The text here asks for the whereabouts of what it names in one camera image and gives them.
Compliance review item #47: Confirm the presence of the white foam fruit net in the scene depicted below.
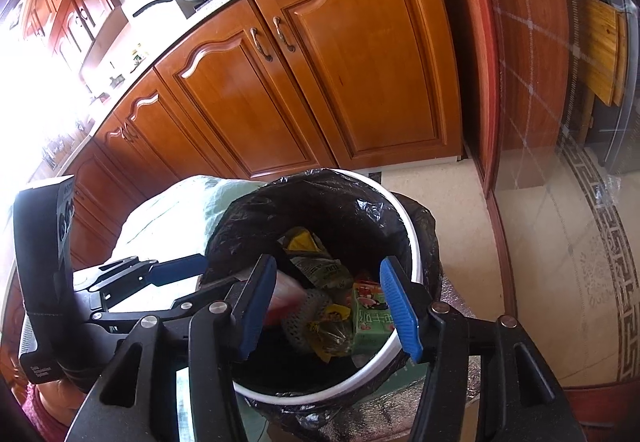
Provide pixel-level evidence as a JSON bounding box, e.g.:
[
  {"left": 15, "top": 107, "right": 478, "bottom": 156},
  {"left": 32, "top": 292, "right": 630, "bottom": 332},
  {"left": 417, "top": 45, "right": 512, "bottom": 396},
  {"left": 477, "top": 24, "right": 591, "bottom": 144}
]
[{"left": 282, "top": 287, "right": 326, "bottom": 353}]

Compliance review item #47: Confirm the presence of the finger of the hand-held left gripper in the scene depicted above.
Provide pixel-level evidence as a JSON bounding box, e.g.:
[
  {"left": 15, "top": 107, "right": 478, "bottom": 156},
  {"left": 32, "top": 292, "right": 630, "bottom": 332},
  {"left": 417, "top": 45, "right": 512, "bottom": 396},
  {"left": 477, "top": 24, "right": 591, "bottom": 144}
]
[
  {"left": 92, "top": 274, "right": 246, "bottom": 328},
  {"left": 75, "top": 253, "right": 209, "bottom": 306}
]

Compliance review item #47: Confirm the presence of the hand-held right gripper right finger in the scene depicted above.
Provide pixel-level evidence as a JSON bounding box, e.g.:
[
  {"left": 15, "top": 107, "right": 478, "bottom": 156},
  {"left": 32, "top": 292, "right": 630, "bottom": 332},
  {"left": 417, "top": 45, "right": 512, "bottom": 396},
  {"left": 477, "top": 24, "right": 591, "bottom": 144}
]
[{"left": 379, "top": 256, "right": 587, "bottom": 442}]

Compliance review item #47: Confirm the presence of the white bin with black bag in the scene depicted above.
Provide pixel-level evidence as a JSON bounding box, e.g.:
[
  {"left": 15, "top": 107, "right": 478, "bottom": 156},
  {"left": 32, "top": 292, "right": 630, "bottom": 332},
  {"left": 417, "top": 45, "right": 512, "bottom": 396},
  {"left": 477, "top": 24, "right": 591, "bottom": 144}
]
[{"left": 202, "top": 167, "right": 443, "bottom": 428}]

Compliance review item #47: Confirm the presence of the white round trash bin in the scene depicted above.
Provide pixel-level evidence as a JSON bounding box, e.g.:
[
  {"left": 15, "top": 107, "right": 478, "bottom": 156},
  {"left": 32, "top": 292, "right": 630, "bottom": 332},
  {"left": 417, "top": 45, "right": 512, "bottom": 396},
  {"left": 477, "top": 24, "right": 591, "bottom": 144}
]
[{"left": 200, "top": 168, "right": 436, "bottom": 405}]

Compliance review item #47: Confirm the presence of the bronze cabinet door handle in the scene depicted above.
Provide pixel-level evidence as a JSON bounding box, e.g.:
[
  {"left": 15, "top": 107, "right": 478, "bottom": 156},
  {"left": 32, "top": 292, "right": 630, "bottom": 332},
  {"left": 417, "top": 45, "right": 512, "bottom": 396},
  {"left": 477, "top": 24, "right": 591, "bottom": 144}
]
[
  {"left": 249, "top": 27, "right": 274, "bottom": 63},
  {"left": 271, "top": 16, "right": 297, "bottom": 53}
]

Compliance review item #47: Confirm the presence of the folded light wooden table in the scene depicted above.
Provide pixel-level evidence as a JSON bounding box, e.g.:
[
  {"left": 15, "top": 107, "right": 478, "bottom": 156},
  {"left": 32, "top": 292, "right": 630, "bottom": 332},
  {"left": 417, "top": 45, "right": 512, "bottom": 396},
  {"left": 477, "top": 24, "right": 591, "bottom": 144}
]
[{"left": 582, "top": 0, "right": 632, "bottom": 108}]

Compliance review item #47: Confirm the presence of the wooden kitchen base cabinet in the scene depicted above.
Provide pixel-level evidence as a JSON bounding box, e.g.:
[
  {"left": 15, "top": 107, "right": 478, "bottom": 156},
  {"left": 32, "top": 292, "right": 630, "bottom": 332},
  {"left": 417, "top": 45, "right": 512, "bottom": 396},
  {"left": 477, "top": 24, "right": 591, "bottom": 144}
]
[{"left": 10, "top": 0, "right": 463, "bottom": 273}]

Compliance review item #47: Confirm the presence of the light blue floral cloth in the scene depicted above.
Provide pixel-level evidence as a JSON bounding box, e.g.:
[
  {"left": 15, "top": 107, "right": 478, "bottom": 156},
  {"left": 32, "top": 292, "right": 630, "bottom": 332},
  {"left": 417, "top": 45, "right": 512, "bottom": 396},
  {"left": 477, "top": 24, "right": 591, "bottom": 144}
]
[{"left": 107, "top": 174, "right": 268, "bottom": 318}]

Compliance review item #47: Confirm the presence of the person's left hand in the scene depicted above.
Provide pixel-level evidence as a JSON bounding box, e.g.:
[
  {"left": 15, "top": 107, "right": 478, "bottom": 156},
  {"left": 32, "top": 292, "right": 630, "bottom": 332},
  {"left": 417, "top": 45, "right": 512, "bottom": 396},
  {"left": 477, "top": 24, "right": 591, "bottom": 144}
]
[{"left": 32, "top": 379, "right": 101, "bottom": 423}]

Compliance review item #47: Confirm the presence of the green drink carton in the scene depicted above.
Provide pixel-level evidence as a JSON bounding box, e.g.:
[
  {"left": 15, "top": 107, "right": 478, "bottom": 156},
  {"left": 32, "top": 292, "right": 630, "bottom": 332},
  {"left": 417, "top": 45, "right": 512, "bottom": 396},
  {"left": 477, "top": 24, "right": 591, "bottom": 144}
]
[{"left": 350, "top": 283, "right": 401, "bottom": 358}]

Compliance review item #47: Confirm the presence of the yellow snack wrapper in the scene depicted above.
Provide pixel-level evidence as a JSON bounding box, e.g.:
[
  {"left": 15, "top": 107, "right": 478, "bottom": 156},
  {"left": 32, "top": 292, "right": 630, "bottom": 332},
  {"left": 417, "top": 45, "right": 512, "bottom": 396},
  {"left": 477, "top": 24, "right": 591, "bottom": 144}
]
[{"left": 282, "top": 227, "right": 328, "bottom": 257}]

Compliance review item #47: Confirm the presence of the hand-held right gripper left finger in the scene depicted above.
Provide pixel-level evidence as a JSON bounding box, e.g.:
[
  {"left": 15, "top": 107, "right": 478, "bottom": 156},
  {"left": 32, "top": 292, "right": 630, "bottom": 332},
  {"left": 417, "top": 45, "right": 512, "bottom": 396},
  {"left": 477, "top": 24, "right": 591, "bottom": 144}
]
[{"left": 65, "top": 253, "right": 278, "bottom": 442}]

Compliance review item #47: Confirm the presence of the pink white packet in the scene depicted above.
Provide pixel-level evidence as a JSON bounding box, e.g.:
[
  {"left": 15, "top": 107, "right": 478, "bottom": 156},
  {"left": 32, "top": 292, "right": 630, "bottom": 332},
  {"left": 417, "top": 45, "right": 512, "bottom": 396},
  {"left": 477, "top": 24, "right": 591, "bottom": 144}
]
[{"left": 265, "top": 269, "right": 307, "bottom": 328}]

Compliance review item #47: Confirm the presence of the arched wooden cabinet door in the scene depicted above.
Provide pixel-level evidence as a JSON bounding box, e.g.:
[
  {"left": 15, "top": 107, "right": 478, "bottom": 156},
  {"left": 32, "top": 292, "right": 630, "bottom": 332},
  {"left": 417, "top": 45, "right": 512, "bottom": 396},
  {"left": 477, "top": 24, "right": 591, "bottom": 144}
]
[
  {"left": 95, "top": 69, "right": 236, "bottom": 203},
  {"left": 155, "top": 0, "right": 336, "bottom": 180},
  {"left": 252, "top": 0, "right": 463, "bottom": 170}
]

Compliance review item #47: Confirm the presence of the crumpled yellow clear wrapper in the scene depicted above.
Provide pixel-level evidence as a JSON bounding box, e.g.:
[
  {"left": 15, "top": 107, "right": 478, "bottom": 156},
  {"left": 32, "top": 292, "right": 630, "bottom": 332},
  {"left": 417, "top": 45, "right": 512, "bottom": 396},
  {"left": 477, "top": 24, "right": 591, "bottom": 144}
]
[{"left": 307, "top": 304, "right": 356, "bottom": 363}]

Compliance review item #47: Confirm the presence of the olive printed snack packet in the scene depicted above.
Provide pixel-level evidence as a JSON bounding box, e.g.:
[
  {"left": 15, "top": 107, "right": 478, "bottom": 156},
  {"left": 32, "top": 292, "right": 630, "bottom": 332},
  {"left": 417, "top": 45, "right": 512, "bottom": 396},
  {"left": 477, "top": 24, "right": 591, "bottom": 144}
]
[{"left": 290, "top": 252, "right": 356, "bottom": 290}]

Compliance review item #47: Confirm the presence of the red wooden door frame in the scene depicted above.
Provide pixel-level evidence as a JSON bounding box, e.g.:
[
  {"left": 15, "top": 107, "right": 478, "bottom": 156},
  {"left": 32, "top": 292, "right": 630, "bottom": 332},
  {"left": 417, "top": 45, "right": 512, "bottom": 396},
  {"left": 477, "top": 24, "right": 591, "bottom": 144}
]
[{"left": 442, "top": 0, "right": 518, "bottom": 318}]

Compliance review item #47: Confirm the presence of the person's left forearm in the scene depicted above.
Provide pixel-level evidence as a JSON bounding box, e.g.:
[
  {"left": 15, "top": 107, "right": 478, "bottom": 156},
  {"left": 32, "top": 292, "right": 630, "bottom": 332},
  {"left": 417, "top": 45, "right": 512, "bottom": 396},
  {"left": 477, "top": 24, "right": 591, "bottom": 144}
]
[{"left": 22, "top": 384, "right": 70, "bottom": 442}]

